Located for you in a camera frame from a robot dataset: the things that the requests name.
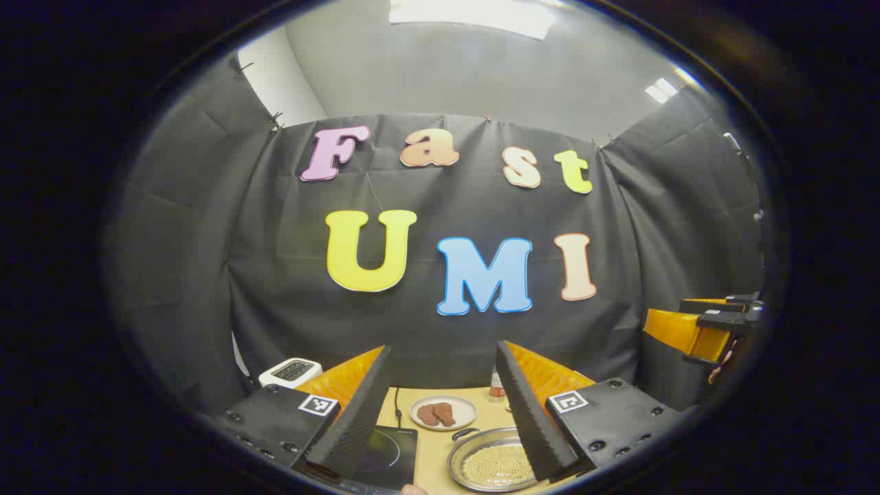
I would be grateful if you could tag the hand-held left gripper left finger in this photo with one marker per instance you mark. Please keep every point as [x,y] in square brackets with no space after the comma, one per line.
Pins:
[357,419]

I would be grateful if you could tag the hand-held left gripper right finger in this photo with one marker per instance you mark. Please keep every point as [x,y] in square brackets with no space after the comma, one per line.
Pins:
[529,426]

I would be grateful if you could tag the stainless steel pot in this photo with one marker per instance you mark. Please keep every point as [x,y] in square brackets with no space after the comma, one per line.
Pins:
[481,443]

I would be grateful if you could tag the brown meat slice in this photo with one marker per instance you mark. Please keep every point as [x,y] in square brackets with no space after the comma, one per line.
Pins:
[427,415]
[445,412]

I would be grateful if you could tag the black induction cooktop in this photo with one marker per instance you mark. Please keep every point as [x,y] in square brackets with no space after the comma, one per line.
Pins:
[392,454]

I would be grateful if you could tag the large soybean pile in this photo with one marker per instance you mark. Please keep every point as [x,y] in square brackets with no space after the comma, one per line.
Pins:
[495,464]

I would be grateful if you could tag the white toaster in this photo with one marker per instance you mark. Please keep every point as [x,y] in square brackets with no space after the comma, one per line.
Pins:
[292,371]

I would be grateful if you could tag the clear plastic water bottle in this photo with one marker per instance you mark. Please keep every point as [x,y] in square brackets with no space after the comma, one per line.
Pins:
[495,392]

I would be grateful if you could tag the white round plate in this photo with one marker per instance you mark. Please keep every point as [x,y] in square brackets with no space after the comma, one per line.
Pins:
[464,411]

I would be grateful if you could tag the ceiling light panel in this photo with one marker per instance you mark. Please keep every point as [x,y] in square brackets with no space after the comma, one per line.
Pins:
[661,90]

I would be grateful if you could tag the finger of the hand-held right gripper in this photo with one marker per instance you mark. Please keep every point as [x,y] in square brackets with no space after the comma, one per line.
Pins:
[677,333]
[715,302]

